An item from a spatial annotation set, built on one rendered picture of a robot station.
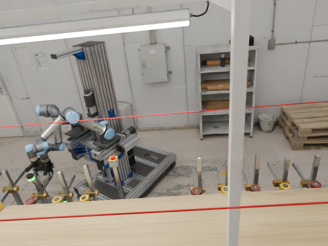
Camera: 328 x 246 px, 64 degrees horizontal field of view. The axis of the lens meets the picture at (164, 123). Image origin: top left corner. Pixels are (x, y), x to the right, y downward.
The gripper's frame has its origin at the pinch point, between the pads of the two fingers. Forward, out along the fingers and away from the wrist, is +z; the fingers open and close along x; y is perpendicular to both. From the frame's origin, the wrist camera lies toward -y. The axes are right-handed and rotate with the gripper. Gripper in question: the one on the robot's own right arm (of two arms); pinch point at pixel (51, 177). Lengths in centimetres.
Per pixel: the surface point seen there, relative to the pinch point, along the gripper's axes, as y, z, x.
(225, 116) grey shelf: 224, 61, -224
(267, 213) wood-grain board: -69, -7, -201
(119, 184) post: -31, -12, -81
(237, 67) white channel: -128, -142, -161
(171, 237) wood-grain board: -87, -8, -128
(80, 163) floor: 136, 83, 31
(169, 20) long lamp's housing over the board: -68, -151, -139
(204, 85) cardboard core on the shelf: 198, -14, -185
